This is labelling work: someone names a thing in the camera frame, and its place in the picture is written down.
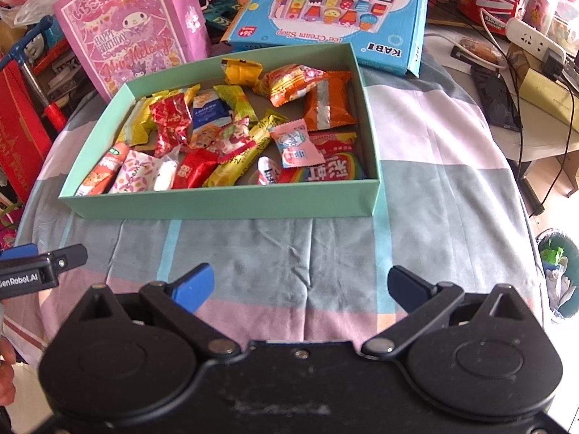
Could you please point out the yellow-green packet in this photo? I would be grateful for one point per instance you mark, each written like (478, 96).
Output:
(235, 99)

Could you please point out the small yellow packet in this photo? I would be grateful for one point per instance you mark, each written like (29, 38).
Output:
(239, 71)

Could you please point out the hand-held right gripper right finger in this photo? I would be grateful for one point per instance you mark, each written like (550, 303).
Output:
(407, 285)

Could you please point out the trash bin with green liner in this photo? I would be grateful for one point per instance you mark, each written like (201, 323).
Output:
(558, 275)

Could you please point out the mint green cardboard box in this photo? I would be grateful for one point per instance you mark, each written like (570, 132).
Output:
(217, 203)

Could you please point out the pink cartoon gift bag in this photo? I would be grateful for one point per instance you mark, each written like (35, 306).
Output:
(135, 22)

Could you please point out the beige side table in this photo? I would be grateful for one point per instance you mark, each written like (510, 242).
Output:
(547, 99)

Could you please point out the black charger plug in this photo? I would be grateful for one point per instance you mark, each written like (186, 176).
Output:
(552, 62)

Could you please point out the pink packet with round print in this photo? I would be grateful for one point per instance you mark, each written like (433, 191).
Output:
(296, 142)

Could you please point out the yellow wavy striped packet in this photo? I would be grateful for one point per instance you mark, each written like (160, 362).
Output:
(135, 126)

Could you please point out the blue toy shop box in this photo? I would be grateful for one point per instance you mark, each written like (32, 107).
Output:
(253, 22)

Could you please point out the person's left hand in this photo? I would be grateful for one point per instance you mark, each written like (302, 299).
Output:
(5, 370)

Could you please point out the white plastic bag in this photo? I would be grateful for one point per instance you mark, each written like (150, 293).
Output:
(34, 7)

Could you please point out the small red packet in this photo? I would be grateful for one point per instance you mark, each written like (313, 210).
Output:
(192, 169)

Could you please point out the small white candy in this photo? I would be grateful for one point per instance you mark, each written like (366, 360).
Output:
(267, 172)

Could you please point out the pink cherry print packet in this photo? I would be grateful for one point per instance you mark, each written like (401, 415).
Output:
(233, 140)

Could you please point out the orange packet with green tip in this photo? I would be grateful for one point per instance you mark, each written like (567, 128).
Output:
(102, 169)

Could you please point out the brown bread bun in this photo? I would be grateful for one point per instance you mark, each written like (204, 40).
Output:
(479, 49)

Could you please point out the red cardboard box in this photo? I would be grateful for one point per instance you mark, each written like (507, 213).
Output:
(20, 135)

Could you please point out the black cardboard box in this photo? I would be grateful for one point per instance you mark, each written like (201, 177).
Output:
(68, 68)

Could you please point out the white floral packet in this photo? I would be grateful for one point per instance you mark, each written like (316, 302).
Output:
(131, 172)

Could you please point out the orange packet with silver stripe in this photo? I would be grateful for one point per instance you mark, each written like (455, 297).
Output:
(328, 104)

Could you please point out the red rainbow candy packet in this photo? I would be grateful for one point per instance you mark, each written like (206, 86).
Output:
(337, 162)

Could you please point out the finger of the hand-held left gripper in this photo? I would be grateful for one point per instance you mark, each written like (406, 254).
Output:
(20, 251)
(70, 255)

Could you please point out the red foil crinkly packet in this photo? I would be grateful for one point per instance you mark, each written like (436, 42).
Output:
(171, 122)

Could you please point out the orange-red printed puffy packet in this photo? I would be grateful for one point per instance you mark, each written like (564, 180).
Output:
(289, 83)

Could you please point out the blue dinosaur toy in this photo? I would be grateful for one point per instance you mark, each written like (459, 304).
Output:
(217, 9)

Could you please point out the white power strip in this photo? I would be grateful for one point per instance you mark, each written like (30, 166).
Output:
(529, 36)

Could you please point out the black phone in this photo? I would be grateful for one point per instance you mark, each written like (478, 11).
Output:
(495, 99)

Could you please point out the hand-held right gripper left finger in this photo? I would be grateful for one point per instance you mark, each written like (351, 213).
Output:
(194, 287)

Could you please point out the clear packet with white cake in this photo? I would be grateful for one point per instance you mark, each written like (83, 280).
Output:
(165, 174)

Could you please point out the blue and white packet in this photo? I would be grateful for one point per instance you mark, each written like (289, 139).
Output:
(206, 113)

